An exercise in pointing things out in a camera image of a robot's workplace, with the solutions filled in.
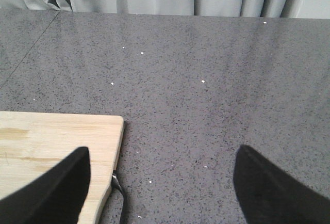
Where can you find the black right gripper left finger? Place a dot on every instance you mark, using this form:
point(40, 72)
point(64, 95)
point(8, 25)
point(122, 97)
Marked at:
point(57, 196)

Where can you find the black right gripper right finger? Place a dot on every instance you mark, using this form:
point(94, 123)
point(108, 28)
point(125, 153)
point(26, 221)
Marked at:
point(266, 194)

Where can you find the light wooden cutting board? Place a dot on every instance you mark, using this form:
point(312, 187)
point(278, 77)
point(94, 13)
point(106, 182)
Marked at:
point(33, 143)

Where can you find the black cutting board handle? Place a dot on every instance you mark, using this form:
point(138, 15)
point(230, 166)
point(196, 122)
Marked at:
point(115, 183)

